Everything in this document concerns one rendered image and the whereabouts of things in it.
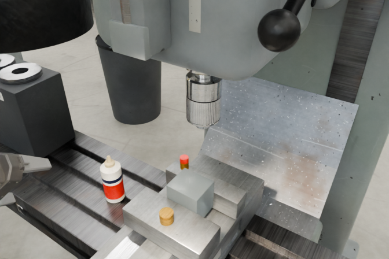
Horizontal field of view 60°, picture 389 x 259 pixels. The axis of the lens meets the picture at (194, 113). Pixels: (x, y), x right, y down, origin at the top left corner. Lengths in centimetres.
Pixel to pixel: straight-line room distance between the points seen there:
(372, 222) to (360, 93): 140
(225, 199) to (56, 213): 35
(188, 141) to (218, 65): 211
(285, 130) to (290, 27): 59
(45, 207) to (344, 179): 68
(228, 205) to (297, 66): 36
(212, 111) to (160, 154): 188
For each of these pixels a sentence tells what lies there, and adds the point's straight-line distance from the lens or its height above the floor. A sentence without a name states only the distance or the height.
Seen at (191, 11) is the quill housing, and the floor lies 138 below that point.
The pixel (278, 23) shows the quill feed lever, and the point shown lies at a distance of 24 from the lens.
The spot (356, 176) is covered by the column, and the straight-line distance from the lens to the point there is 89.
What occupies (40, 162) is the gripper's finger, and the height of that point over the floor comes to 107.
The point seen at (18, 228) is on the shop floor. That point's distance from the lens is 208.
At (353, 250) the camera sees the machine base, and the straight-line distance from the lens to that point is 168.
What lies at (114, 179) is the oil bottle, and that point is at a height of 100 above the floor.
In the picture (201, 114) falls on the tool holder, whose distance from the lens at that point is 43.
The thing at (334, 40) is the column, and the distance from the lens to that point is 75.
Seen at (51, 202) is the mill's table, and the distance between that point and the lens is 77.
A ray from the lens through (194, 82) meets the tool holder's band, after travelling 42.
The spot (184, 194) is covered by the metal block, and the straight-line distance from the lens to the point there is 54.
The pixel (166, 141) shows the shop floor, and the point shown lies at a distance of 242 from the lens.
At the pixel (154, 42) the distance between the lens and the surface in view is 30.
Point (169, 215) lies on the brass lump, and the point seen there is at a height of 106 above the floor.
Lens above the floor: 146
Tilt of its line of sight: 33 degrees down
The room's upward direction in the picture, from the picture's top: straight up
